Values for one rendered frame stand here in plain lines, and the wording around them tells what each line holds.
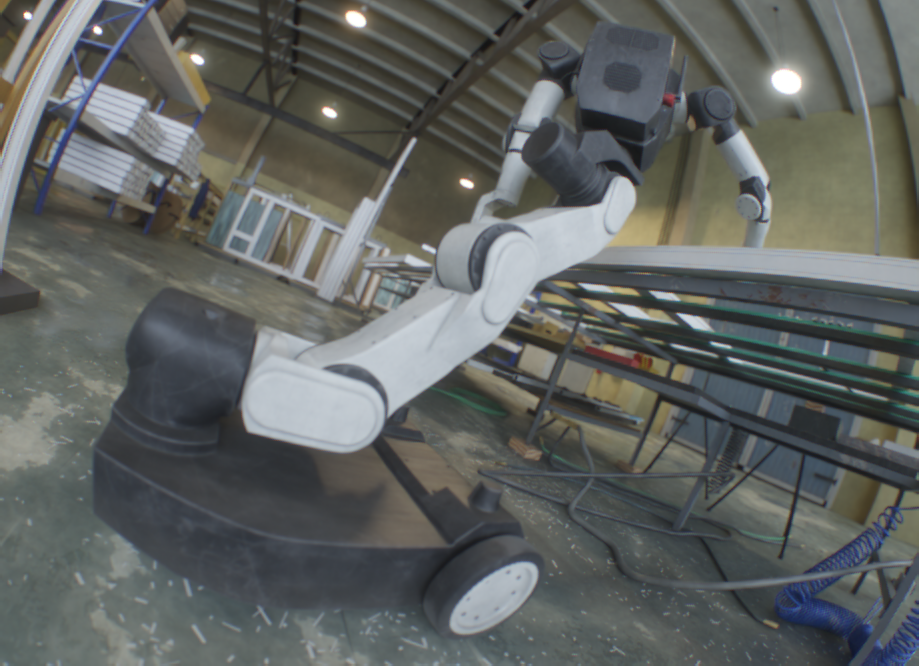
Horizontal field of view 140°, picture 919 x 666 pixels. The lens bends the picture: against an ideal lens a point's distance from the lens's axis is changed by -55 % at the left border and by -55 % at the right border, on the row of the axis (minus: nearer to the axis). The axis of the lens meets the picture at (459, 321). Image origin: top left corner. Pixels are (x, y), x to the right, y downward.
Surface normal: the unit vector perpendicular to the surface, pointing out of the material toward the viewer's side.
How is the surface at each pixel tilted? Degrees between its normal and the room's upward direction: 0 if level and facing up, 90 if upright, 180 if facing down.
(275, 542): 90
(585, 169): 113
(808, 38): 180
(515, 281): 90
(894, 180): 90
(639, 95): 103
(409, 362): 90
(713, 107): 120
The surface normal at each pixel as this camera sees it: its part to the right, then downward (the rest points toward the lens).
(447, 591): -0.61, -0.57
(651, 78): -0.43, 0.05
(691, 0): -0.38, 0.92
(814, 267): -0.83, -0.36
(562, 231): 0.52, 0.19
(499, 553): 0.05, -0.97
